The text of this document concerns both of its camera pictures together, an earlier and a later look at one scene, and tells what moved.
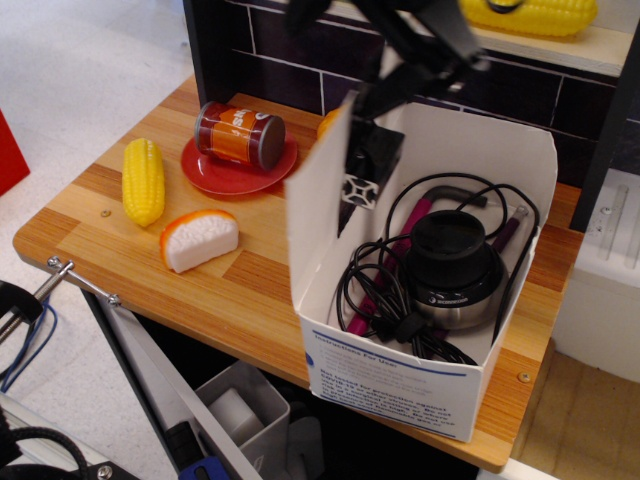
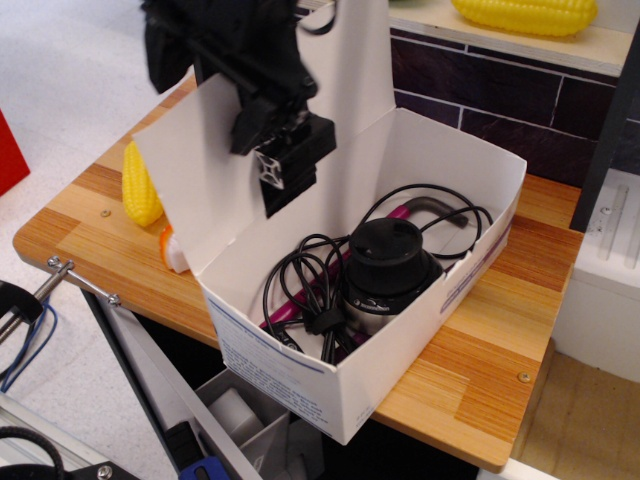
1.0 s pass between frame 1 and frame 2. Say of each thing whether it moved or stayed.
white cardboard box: moved
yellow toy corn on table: stayed
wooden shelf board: stayed
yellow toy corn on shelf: stayed
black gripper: moved
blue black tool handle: stayed
